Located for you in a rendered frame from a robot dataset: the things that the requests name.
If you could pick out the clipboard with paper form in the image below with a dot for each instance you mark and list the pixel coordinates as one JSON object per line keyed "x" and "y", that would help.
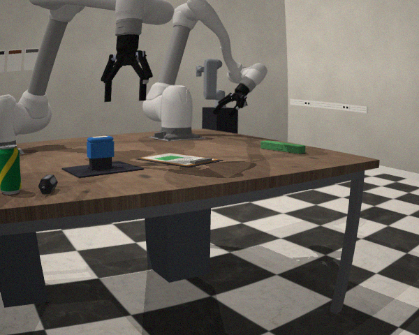
{"x": 179, "y": 160}

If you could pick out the green drink can with yellow stripe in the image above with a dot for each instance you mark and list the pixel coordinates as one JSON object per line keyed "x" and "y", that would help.
{"x": 10, "y": 179}

